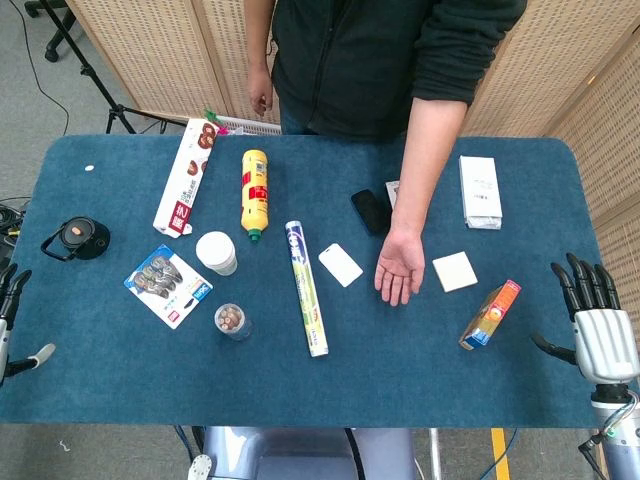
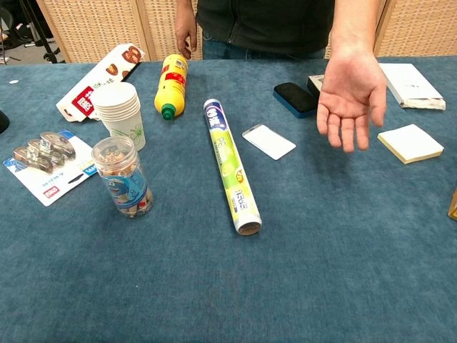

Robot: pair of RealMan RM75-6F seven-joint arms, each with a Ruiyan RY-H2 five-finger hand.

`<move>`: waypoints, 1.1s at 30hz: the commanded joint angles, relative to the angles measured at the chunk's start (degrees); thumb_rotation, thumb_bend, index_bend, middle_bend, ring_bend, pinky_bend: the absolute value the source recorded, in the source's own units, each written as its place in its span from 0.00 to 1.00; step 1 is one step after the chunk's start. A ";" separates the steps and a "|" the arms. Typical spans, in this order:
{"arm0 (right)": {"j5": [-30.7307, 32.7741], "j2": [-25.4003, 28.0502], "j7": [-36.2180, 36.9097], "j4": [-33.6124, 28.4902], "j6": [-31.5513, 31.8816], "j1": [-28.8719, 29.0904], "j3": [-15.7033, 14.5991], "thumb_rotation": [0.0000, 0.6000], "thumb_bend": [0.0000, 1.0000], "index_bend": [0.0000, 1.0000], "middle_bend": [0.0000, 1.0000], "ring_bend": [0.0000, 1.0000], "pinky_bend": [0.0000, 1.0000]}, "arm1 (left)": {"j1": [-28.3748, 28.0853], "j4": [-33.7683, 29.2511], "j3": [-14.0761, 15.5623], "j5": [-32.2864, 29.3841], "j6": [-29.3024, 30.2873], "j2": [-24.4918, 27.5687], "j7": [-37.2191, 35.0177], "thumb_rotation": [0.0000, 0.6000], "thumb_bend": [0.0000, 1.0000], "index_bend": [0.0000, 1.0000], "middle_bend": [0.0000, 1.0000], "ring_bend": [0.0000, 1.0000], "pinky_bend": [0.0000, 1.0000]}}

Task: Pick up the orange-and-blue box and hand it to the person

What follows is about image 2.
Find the black rounded object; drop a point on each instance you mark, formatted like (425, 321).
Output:
(3, 122)

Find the blue black board eraser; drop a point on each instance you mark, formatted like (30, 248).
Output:
(292, 97)

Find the plastic wrap roll box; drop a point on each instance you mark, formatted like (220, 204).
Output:
(228, 157)

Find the small black box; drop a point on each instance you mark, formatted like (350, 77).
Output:
(314, 85)

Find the blister card of clips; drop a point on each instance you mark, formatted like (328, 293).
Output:
(53, 173)

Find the flat white box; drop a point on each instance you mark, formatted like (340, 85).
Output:
(407, 82)

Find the white card holder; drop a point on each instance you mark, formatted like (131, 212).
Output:
(269, 141)

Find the black zip jacket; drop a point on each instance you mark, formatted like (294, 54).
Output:
(264, 21)

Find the person's left hand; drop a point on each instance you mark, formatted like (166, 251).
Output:
(351, 96)

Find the yellow bottle with green cap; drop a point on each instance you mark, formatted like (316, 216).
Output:
(173, 85)

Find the black tripod stand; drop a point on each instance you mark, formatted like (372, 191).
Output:
(43, 32)

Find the white red cookie box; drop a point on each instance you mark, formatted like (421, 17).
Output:
(107, 73)

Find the yellow brown box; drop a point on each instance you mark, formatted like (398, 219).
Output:
(453, 205)

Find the person's right forearm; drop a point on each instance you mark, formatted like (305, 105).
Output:
(185, 10)

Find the yellow sticky note pad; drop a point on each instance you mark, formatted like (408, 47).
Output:
(408, 141)

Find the blue jeans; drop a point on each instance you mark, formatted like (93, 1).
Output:
(221, 50)

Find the wicker folding screen panel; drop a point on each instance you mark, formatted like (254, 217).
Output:
(160, 25)
(417, 26)
(93, 25)

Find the clear jar blue label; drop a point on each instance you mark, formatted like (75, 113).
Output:
(121, 178)

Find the stack of white paper cups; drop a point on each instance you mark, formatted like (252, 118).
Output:
(121, 107)

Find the person's left forearm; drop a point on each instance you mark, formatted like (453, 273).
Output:
(351, 32)

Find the blue tablecloth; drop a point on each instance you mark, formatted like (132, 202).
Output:
(321, 268)

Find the person's right hand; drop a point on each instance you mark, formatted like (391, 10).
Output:
(186, 35)

